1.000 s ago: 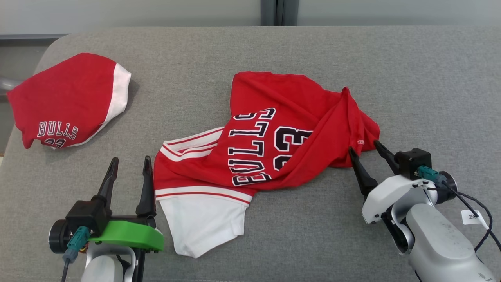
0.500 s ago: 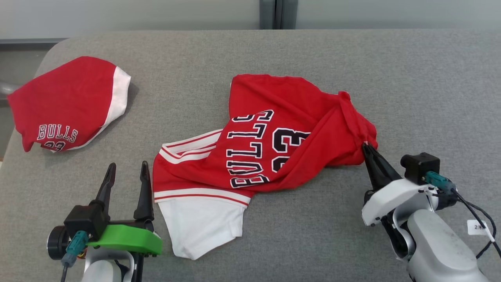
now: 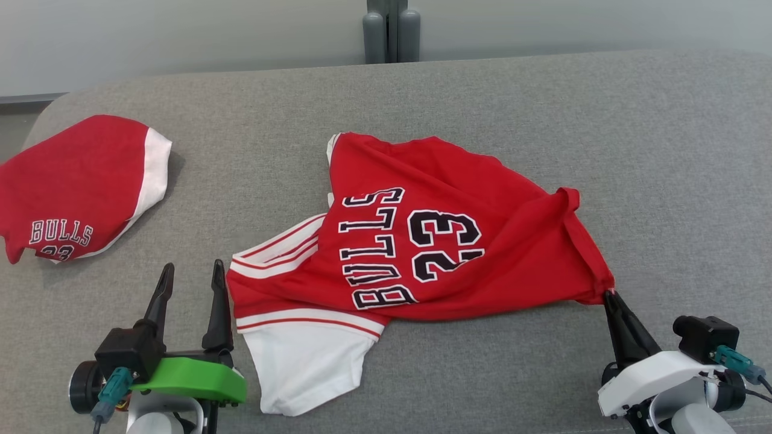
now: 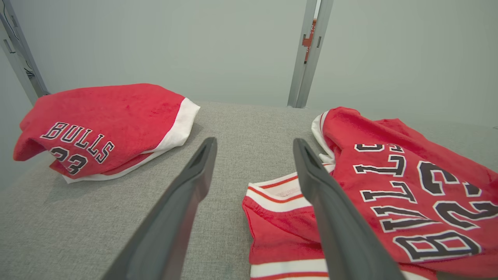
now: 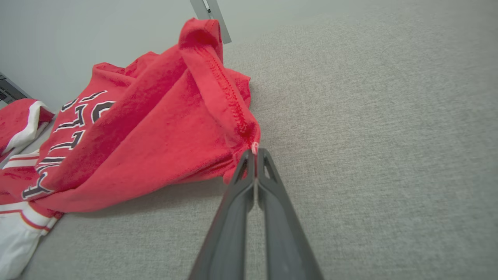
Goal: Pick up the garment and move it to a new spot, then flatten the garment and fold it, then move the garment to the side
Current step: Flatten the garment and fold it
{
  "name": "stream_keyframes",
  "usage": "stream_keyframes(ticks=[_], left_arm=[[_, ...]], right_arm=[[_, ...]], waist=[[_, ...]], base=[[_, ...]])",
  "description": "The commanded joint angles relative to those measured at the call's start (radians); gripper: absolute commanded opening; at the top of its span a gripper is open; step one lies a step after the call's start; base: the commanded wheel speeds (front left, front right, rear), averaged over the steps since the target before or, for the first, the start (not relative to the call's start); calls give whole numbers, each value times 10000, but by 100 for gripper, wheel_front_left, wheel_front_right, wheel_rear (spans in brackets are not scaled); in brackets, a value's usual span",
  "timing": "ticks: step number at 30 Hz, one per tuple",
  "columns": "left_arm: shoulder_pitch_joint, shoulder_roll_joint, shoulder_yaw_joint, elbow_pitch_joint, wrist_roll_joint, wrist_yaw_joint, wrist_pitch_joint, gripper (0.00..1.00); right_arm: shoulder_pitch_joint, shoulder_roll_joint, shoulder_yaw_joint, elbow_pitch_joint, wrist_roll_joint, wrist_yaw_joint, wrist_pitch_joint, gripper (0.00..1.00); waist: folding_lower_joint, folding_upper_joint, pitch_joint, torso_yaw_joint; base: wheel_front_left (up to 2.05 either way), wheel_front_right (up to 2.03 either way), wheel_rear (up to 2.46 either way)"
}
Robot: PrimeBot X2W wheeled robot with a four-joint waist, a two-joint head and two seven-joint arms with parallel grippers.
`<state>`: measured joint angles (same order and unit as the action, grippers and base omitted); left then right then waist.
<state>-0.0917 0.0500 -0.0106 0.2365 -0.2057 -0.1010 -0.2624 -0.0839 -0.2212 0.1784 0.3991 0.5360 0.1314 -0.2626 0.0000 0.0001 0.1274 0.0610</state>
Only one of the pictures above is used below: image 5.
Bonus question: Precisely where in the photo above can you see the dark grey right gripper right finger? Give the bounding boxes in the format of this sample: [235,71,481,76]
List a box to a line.
[257,149,323,280]

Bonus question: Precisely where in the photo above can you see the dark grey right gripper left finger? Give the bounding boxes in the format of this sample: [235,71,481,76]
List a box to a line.
[189,150,256,280]

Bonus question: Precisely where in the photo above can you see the red Bulls shirt white sleeves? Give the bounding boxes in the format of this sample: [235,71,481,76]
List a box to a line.
[0,17,261,280]

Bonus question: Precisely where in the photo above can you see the red Bulls shorts white stripe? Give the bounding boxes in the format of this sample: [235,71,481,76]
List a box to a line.
[0,98,56,156]

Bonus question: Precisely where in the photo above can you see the grey fabric sofa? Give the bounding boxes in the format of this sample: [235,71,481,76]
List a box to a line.
[0,2,498,280]

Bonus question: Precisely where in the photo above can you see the aluminium partition post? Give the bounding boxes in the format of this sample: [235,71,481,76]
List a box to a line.
[189,0,232,44]

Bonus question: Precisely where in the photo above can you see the grey partition frame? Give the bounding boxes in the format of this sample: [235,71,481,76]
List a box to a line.
[0,72,32,105]

